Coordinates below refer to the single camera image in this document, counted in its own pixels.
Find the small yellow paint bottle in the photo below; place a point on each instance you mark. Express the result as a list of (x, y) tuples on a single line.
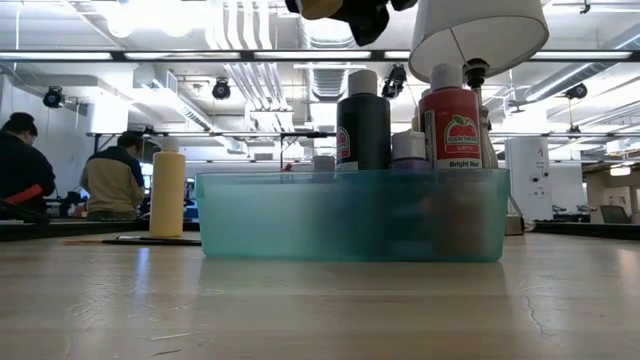
[(320, 7)]

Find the large grey paint bottle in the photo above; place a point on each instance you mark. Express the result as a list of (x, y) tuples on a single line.
[(365, 130)]

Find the large red paint bottle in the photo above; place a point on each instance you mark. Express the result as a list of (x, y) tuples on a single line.
[(452, 125)]

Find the small purple paint bottle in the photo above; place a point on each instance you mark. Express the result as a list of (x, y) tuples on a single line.
[(410, 150)]

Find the small red paint bottle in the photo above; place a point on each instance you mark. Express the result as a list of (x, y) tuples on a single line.
[(323, 162)]

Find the teal translucent plastic bin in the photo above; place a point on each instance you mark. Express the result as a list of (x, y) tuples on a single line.
[(250, 220)]

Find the large yellow paint bottle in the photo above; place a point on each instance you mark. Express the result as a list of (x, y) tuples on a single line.
[(167, 200)]

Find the black ceiling spotlight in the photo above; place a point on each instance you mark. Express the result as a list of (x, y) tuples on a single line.
[(221, 89), (577, 91), (53, 96), (395, 80)]

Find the white-shaded table lamp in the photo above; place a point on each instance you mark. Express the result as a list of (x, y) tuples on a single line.
[(500, 45)]

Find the black overhead crossbar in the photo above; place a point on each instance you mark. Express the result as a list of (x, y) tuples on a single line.
[(200, 55)]

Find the person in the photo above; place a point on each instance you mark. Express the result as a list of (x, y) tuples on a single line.
[(22, 165), (115, 180)]

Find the grey office chair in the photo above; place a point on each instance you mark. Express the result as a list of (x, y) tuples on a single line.
[(614, 214)]

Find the red-and-black tool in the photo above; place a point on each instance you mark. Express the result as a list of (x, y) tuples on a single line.
[(25, 195)]

